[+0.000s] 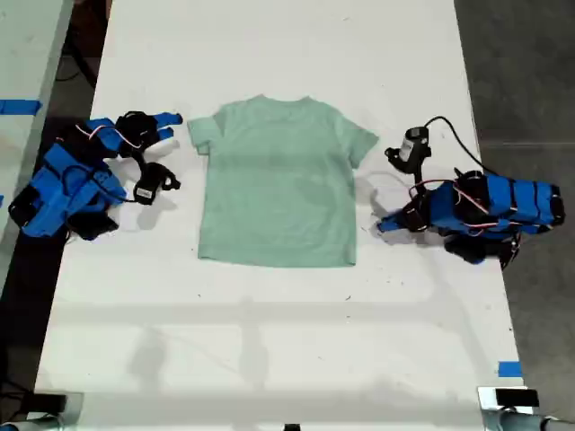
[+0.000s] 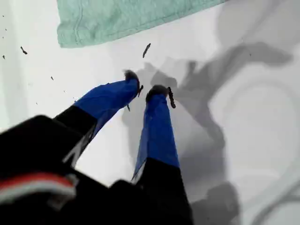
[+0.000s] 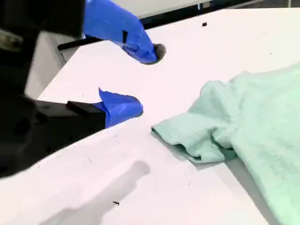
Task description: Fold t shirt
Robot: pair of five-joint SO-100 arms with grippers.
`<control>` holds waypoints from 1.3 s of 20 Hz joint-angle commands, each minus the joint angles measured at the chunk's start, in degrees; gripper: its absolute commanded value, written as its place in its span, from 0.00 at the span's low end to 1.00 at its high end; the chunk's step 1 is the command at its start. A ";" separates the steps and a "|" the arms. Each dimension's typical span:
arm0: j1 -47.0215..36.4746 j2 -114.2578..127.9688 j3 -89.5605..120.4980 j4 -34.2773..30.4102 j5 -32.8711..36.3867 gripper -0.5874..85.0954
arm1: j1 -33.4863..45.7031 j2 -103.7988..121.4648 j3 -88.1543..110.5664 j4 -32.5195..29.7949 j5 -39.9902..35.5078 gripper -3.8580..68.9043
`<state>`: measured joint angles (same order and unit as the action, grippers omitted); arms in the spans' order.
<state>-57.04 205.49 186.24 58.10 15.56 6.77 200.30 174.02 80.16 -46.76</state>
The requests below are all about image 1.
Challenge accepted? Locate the pale green T-shirt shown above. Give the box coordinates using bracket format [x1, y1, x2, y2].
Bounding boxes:
[186, 93, 381, 269]

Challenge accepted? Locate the pale side table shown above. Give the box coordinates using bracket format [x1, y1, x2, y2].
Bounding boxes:
[0, 0, 75, 291]

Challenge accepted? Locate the long blue tape strip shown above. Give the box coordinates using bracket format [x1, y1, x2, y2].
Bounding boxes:
[0, 99, 43, 117]

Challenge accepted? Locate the short blue tape strip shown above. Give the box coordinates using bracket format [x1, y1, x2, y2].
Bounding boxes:
[497, 360, 524, 379]

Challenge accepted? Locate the small black box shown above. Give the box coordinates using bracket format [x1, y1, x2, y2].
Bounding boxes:
[32, 393, 69, 414]
[494, 388, 541, 409]

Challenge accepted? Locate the black camera box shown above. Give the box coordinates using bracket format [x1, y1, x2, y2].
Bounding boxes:
[384, 127, 434, 175]
[133, 161, 182, 207]

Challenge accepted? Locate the black camera cable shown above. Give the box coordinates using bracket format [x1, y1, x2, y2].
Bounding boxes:
[423, 116, 487, 175]

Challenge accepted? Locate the black floor cable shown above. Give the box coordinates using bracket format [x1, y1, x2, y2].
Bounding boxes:
[55, 43, 98, 90]

